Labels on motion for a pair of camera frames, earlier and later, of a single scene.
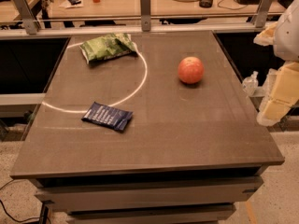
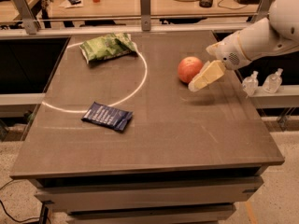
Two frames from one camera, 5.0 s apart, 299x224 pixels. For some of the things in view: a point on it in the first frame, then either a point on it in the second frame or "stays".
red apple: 191,69 stays
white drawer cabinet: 180,197 stays
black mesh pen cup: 206,0 stays
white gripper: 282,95 → 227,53
